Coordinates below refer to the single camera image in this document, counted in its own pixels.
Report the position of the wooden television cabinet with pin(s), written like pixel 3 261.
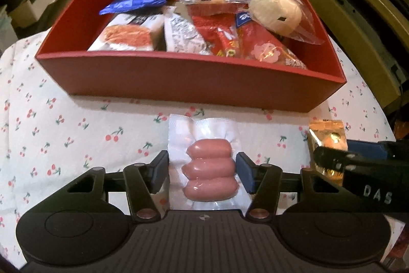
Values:
pixel 351 4

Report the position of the round pale pastry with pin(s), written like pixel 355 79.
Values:
pixel 274 10

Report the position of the small red snack packet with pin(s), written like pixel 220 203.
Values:
pixel 211 26

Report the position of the dark blue snack packet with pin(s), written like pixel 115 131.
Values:
pixel 134 2

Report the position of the white spicy snack packet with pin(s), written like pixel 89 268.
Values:
pixel 127 33

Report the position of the vacuum pack of sausages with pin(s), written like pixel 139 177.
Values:
pixel 207 170

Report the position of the orange packet with blue label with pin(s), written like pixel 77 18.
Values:
pixel 265 46

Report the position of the red cardboard box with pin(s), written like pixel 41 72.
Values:
pixel 191 84

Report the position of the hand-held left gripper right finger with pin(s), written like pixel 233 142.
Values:
pixel 244 172

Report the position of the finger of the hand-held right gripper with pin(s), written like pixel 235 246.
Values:
pixel 329 158
pixel 367 148

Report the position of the green and white wafer packet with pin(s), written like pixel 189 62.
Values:
pixel 182 33

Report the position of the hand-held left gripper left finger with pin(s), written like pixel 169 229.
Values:
pixel 159 170

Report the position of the small gold packet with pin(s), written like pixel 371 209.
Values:
pixel 329 135

